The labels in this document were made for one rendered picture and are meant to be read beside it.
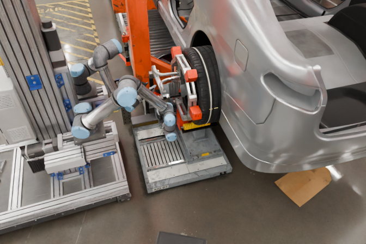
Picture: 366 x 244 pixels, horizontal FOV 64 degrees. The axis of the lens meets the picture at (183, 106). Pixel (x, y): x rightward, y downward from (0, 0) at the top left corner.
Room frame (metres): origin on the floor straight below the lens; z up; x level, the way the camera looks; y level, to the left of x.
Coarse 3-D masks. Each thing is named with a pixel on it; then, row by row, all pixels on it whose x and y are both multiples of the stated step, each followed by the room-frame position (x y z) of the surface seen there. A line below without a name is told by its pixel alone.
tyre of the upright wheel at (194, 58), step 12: (192, 48) 2.10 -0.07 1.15; (204, 48) 2.08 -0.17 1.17; (192, 60) 1.92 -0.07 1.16; (204, 60) 1.91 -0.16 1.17; (216, 60) 1.93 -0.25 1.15; (204, 72) 1.82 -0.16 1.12; (216, 72) 1.83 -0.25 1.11; (204, 84) 1.75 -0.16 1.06; (216, 84) 1.76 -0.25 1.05; (204, 96) 1.70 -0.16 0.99; (216, 96) 1.72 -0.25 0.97; (204, 108) 1.67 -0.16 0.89; (216, 108) 1.70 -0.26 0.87; (192, 120) 1.85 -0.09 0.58; (204, 120) 1.69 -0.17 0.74; (216, 120) 1.75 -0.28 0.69
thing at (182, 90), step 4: (164, 84) 1.93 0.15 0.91; (180, 84) 1.93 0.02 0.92; (164, 88) 1.89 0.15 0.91; (168, 88) 1.89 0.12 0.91; (180, 88) 1.90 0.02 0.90; (184, 88) 1.91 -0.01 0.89; (168, 92) 1.87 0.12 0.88; (180, 92) 1.89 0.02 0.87; (184, 92) 1.89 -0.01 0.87; (180, 96) 1.89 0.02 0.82; (184, 96) 1.91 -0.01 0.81
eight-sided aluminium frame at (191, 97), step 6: (180, 54) 2.06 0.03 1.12; (174, 60) 2.09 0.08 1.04; (180, 60) 1.98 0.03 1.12; (180, 66) 1.93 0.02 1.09; (186, 66) 1.92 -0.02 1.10; (186, 84) 1.77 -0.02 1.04; (192, 84) 1.78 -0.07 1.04; (192, 90) 1.76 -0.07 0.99; (192, 96) 1.71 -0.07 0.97; (180, 102) 2.05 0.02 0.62; (180, 108) 1.96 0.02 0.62; (180, 114) 1.91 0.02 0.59; (186, 114) 1.89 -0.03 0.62; (186, 120) 1.75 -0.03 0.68
